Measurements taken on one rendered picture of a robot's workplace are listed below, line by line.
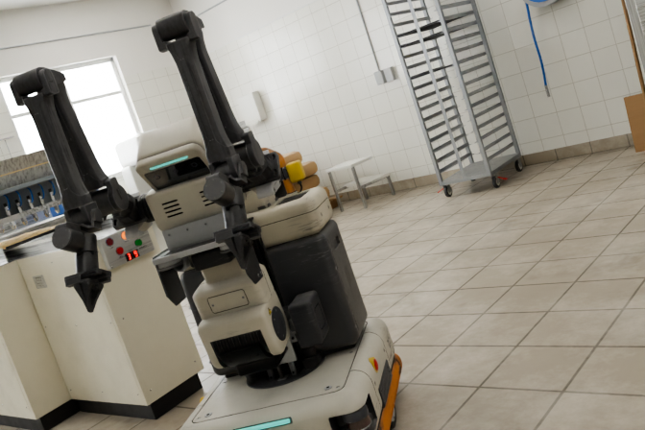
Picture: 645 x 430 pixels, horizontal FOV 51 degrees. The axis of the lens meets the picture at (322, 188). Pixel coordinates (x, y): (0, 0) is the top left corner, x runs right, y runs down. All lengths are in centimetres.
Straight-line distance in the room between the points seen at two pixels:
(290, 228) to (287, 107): 554
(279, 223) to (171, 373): 125
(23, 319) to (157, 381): 81
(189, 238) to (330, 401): 62
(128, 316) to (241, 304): 114
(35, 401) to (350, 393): 204
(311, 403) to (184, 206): 68
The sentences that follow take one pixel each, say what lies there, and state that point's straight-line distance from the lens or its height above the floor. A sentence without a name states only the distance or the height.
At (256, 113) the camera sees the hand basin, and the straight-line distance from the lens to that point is 789.
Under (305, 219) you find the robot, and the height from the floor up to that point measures 75.
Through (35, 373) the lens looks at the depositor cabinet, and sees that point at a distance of 370.
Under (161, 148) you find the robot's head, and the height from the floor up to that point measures 110.
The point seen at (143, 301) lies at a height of 50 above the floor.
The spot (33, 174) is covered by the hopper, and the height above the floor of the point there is 121.
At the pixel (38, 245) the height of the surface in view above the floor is 88.
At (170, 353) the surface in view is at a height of 23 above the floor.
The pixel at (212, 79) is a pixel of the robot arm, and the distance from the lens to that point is 180.
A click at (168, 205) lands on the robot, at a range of 203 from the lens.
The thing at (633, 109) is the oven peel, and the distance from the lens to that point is 557.
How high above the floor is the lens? 107
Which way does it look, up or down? 7 degrees down
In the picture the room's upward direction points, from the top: 19 degrees counter-clockwise
